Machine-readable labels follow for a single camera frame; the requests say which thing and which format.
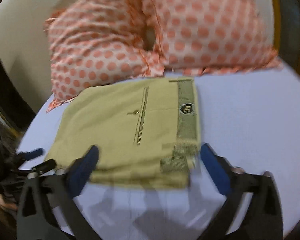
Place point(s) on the dark furniture panel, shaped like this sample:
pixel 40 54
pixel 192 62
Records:
pixel 13 108

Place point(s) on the left polka dot pillow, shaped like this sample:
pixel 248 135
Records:
pixel 95 43

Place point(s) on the right polka dot pillow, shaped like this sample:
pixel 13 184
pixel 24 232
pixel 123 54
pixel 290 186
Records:
pixel 197 37

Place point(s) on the khaki pants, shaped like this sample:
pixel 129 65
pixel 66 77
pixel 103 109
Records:
pixel 147 133

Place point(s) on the white bed sheet mattress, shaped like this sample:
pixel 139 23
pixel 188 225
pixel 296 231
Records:
pixel 253 120

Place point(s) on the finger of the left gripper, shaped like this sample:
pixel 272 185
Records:
pixel 44 167
pixel 27 156

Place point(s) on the person's hand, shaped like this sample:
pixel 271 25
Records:
pixel 6 204

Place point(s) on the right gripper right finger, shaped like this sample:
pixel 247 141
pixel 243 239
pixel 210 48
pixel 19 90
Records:
pixel 263 218

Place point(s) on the polka dot pillow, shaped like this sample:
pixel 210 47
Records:
pixel 197 37
pixel 95 43

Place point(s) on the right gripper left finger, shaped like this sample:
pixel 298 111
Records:
pixel 35 218

